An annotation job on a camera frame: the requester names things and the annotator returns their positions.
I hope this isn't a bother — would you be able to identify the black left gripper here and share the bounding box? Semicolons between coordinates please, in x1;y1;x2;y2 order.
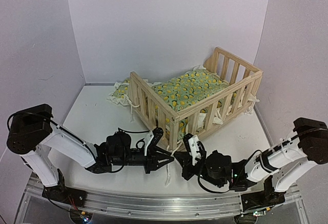
112;147;174;175

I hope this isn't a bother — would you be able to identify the wooden pet bed frame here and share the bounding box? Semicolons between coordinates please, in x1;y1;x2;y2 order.
128;47;264;152

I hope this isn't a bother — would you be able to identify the lemon print bed cushion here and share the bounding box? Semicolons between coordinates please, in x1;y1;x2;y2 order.
128;65;259;186

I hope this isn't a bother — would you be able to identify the small lemon print pillow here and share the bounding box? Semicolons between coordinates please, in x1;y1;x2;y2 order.
107;77;131;106

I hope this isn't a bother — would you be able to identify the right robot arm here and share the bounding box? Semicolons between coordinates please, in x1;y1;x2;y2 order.
174;117;327;213

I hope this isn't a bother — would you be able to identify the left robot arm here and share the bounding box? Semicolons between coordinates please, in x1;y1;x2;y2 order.
7;104;174;206

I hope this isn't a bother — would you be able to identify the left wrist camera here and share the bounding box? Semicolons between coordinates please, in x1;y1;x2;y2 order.
143;127;163;156

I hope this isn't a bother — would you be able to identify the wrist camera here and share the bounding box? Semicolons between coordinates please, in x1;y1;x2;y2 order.
143;127;163;156
183;133;206;166

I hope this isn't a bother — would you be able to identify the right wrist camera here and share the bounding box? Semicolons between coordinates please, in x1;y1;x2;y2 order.
183;133;206;166

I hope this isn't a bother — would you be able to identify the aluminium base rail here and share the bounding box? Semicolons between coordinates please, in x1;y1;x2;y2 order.
15;175;308;224

